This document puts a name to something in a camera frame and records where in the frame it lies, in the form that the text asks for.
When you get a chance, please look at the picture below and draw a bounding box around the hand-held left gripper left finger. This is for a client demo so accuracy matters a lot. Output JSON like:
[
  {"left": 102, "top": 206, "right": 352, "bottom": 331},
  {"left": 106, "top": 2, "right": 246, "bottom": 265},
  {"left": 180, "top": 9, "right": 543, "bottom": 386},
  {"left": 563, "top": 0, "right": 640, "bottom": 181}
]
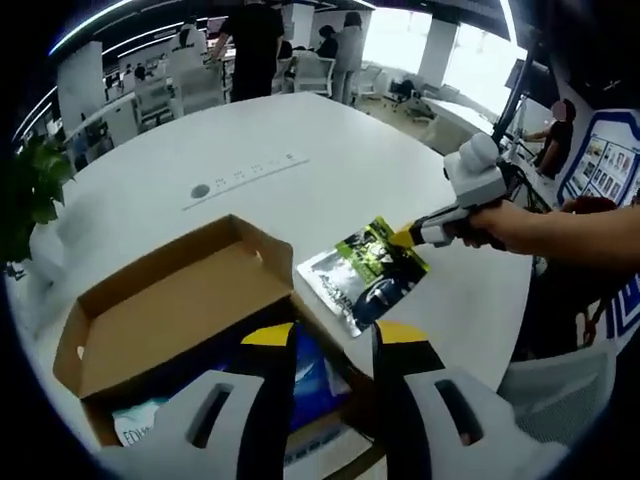
[{"left": 97, "top": 321, "right": 299, "bottom": 480}]

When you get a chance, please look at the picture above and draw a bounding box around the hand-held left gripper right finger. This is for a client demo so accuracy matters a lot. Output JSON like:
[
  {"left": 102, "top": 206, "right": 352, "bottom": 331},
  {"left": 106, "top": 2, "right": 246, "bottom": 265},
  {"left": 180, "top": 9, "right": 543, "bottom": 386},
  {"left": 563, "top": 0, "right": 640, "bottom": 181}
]
[{"left": 368, "top": 319, "right": 521, "bottom": 480}]

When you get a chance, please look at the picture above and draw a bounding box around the silver green soft mask packet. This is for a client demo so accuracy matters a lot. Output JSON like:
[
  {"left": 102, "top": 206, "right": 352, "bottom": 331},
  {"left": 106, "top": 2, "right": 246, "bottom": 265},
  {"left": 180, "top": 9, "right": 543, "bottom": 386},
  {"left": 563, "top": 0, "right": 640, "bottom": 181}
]
[{"left": 296, "top": 215, "right": 432, "bottom": 339}]

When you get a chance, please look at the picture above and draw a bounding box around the brown cardboard shoe box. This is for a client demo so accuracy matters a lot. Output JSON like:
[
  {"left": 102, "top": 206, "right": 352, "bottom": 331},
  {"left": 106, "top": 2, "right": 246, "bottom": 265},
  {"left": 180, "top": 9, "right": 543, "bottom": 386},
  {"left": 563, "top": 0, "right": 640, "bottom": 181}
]
[{"left": 52, "top": 213, "right": 396, "bottom": 480}]

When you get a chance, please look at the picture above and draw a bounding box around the person's right hand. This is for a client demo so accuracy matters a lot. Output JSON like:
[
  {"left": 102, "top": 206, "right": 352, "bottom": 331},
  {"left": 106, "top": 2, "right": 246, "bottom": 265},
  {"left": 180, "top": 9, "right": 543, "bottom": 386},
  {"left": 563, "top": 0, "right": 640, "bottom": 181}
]
[{"left": 461, "top": 201, "right": 522, "bottom": 252}]

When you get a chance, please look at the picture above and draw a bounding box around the black display stand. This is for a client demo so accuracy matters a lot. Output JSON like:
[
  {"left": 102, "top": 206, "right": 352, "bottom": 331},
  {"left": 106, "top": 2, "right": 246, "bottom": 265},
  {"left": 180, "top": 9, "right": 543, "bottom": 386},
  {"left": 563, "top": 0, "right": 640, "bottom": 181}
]
[{"left": 492, "top": 27, "right": 546, "bottom": 149}]

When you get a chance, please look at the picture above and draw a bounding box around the black office chair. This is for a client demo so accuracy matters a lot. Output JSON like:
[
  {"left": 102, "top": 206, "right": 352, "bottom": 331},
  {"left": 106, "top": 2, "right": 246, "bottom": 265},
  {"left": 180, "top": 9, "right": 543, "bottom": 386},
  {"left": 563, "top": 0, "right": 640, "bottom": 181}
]
[{"left": 389, "top": 79, "right": 436, "bottom": 121}]

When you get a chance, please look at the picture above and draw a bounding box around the grey mesh office chair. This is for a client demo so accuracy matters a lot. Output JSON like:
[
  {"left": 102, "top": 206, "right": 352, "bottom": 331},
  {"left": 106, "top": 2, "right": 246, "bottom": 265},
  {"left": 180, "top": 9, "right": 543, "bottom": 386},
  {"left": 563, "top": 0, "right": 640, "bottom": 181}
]
[{"left": 499, "top": 344, "right": 631, "bottom": 446}]

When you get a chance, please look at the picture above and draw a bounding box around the white office chair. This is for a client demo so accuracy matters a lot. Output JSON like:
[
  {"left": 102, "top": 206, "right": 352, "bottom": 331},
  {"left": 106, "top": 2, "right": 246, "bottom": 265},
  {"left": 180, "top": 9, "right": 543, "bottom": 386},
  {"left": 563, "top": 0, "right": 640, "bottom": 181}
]
[{"left": 294, "top": 52, "right": 336, "bottom": 96}]

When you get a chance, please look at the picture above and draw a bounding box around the green potted plant white pot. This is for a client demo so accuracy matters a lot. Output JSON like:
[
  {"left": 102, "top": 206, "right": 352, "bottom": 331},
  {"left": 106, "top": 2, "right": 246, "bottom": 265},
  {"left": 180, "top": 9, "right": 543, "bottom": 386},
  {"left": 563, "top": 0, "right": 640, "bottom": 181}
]
[{"left": 0, "top": 133, "right": 79, "bottom": 296}]

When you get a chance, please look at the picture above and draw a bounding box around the white ceiling light strip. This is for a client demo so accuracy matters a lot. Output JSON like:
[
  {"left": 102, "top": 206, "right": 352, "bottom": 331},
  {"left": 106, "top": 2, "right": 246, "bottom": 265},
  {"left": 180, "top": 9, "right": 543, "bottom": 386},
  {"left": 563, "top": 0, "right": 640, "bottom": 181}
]
[{"left": 47, "top": 0, "right": 134, "bottom": 57}]

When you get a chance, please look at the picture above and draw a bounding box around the blue white wall poster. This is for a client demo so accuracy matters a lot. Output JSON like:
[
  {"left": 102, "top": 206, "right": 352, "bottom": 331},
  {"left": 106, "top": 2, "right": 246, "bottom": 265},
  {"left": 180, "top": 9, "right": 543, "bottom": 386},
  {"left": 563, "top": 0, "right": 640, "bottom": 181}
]
[{"left": 554, "top": 109, "right": 640, "bottom": 341}]

